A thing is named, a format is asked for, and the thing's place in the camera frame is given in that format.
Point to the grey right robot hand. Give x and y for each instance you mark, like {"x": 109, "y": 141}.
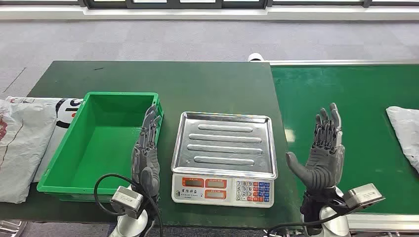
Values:
{"x": 324, "y": 163}

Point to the grey mailer bag red print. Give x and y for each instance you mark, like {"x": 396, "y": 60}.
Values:
{"x": 406, "y": 130}

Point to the green conveyor belt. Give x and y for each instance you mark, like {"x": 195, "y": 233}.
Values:
{"x": 360, "y": 98}

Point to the white scale with steel tray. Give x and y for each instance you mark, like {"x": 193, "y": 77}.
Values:
{"x": 226, "y": 144}

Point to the green plastic crate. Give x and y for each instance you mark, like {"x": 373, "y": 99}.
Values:
{"x": 98, "y": 147}

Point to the white mailer bag black print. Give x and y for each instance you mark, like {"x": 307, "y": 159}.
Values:
{"x": 65, "y": 111}

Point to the large grey mailer bag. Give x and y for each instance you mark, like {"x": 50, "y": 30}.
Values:
{"x": 23, "y": 147}

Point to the chrome metal base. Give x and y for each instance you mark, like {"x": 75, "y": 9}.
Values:
{"x": 9, "y": 229}

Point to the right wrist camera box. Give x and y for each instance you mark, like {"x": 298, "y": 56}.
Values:
{"x": 363, "y": 196}

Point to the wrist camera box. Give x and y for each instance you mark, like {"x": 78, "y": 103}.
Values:
{"x": 363, "y": 196}
{"x": 126, "y": 201}

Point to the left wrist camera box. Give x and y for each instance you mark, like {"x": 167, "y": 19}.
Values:
{"x": 126, "y": 201}

